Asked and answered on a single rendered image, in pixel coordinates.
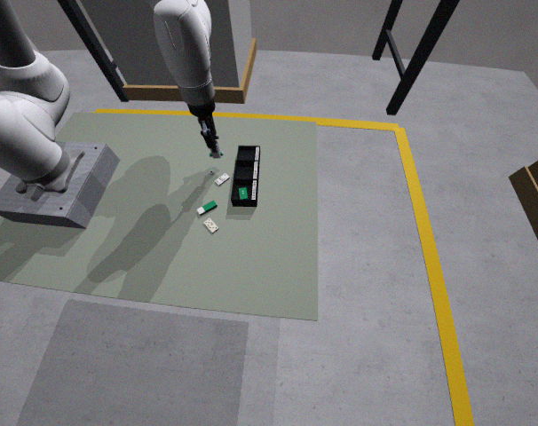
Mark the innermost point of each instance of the black three-section bin rack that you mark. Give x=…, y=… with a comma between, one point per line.
x=246, y=174

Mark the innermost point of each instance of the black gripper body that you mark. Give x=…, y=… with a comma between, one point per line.
x=203, y=112

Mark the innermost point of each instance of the white domino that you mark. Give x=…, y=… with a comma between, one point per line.
x=222, y=179
x=210, y=224

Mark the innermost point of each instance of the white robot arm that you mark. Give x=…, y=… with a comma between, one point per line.
x=36, y=95

